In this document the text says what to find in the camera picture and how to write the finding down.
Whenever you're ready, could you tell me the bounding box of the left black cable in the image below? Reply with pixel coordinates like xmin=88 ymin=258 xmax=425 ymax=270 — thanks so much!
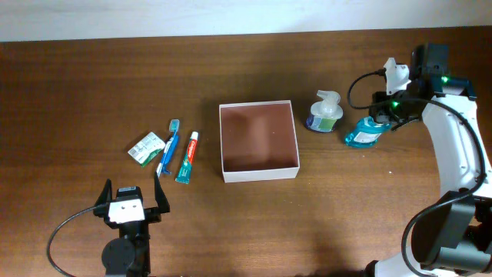
xmin=45 ymin=205 xmax=105 ymax=277

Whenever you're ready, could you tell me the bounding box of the blue white toothbrush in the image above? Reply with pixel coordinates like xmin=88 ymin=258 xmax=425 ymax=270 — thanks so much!
xmin=156 ymin=118 xmax=180 ymax=177

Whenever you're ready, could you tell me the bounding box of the teal mouthwash bottle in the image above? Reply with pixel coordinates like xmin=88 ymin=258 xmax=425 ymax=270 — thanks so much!
xmin=344 ymin=116 xmax=391 ymax=149

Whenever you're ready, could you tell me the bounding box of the Colgate toothpaste tube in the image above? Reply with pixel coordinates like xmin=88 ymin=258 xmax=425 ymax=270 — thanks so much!
xmin=175 ymin=131 xmax=199 ymax=184

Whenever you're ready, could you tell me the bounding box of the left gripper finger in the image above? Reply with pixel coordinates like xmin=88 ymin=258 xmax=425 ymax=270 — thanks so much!
xmin=95 ymin=179 xmax=112 ymax=206
xmin=154 ymin=172 xmax=170 ymax=213

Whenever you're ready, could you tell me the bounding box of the green white floss packet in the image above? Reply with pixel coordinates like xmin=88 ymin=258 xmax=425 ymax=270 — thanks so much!
xmin=128 ymin=132 xmax=165 ymax=167

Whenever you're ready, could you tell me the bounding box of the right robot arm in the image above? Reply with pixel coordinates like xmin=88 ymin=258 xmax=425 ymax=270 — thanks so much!
xmin=364 ymin=43 xmax=491 ymax=276

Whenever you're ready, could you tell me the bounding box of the white cardboard box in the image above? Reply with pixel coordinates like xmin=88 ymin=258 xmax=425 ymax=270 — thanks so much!
xmin=218 ymin=100 xmax=301 ymax=183

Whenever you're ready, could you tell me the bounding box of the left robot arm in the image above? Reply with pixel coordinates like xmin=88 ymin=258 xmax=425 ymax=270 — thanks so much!
xmin=93 ymin=174 xmax=170 ymax=276

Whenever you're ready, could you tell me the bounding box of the clear hand soap pump bottle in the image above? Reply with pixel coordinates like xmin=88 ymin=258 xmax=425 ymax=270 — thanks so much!
xmin=305 ymin=90 xmax=343 ymax=133

